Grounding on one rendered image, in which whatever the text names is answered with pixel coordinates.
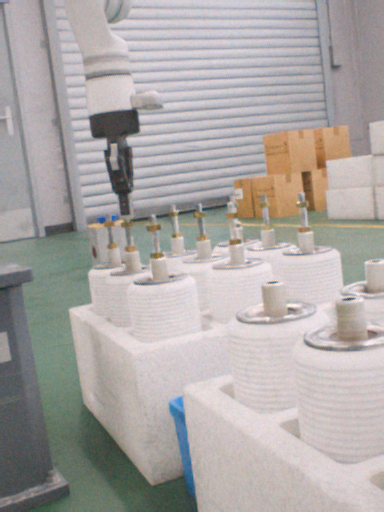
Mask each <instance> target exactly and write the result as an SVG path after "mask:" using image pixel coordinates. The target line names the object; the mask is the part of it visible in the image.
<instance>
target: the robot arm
mask: <svg viewBox="0 0 384 512"><path fill-rule="evenodd" d="M132 5H133V0H64V7H65V11H66V15H67V18H68V20H69V23H70V26H71V28H72V31H73V34H74V37H75V40H76V42H77V44H78V47H79V49H80V51H81V56H82V63H83V70H84V78H85V98H86V106H87V114H89V121H90V129H91V135H92V137H93V138H107V150H103V154H104V163H105V165H107V169H108V173H109V178H110V182H111V187H112V189H113V192H114V193H115V195H118V196H116V198H117V207H118V215H119V218H120V219H121V220H124V219H131V218H133V217H134V216H135V214H134V205H133V198H132V194H130V193H133V186H134V183H133V176H134V172H133V164H132V163H133V151H132V147H128V144H127V139H126V138H127V136H128V135H133V134H138V133H140V131H141V128H140V119H139V112H138V109H140V111H144V110H153V109H160V108H163V102H162V98H161V97H160V96H159V93H158V92H157V91H155V90H149V91H145V92H142V94H139V95H136V89H134V88H135V85H133V81H132V77H131V76H132V74H131V67H130V59H129V52H128V47H127V44H126V42H125V41H124V40H123V39H121V38H119V36H118V35H115V34H113V33H112V31H111V30H110V28H109V26H108V24H116V23H119V22H121V21H123V20H124V19H125V17H126V16H127V15H128V13H129V12H130V9H132ZM121 179H124V181H121Z"/></svg>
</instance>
